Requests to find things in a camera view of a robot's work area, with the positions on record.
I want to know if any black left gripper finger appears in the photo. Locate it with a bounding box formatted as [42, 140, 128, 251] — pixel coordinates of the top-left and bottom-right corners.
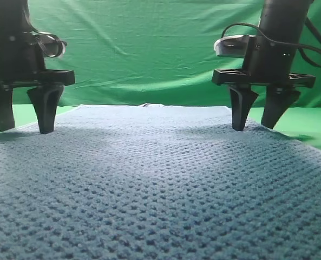
[0, 85, 15, 132]
[27, 84, 64, 134]

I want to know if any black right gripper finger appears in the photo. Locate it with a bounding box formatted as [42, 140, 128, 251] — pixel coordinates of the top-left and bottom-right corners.
[229, 84, 258, 131]
[261, 86, 300, 129]

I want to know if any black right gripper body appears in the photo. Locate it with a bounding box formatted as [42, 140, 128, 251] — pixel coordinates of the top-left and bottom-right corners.
[212, 35, 316, 88]

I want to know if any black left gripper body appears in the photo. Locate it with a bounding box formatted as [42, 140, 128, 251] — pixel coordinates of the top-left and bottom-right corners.
[0, 32, 75, 88]

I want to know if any blue waffle-weave towel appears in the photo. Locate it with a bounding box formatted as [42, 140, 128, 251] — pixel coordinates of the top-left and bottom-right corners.
[0, 106, 321, 259]

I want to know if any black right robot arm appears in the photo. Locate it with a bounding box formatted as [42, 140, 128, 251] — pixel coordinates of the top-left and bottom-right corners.
[29, 1, 313, 131]

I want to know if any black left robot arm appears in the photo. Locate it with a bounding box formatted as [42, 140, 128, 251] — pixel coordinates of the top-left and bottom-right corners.
[0, 1, 75, 134]

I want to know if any green backdrop cloth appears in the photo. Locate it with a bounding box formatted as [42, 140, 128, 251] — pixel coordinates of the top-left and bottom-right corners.
[12, 0, 321, 108]

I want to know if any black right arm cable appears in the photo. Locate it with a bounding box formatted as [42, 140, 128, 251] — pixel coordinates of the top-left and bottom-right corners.
[221, 16, 321, 68]

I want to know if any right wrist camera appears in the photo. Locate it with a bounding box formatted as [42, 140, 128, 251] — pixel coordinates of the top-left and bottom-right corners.
[214, 35, 250, 58]

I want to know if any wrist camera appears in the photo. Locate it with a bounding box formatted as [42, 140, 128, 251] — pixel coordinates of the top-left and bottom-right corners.
[35, 32, 67, 58]
[214, 35, 250, 58]

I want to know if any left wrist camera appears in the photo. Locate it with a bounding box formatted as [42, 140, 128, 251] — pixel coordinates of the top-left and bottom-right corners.
[35, 32, 67, 58]

